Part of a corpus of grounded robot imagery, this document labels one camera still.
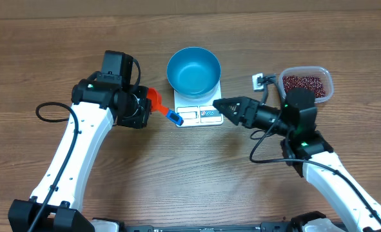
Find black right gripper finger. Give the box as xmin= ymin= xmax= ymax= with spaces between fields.
xmin=213 ymin=97 xmax=249 ymax=113
xmin=219 ymin=108 xmax=241 ymax=126

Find red measuring scoop blue handle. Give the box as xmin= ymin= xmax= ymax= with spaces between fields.
xmin=147 ymin=88 xmax=184 ymax=126

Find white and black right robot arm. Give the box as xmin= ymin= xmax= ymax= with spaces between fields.
xmin=213 ymin=88 xmax=381 ymax=231

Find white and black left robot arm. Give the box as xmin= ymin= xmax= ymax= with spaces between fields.
xmin=8 ymin=50 xmax=151 ymax=231

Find white digital kitchen scale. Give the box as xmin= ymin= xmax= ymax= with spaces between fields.
xmin=174 ymin=82 xmax=224 ymax=128

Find blue metal bowl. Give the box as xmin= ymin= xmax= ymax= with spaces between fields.
xmin=166 ymin=46 xmax=222 ymax=99

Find red beans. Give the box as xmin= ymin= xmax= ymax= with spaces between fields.
xmin=282 ymin=75 xmax=326 ymax=98

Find clear plastic container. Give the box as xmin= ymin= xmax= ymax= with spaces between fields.
xmin=278 ymin=66 xmax=334 ymax=103

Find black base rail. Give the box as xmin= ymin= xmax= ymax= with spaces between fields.
xmin=121 ymin=222 xmax=299 ymax=232

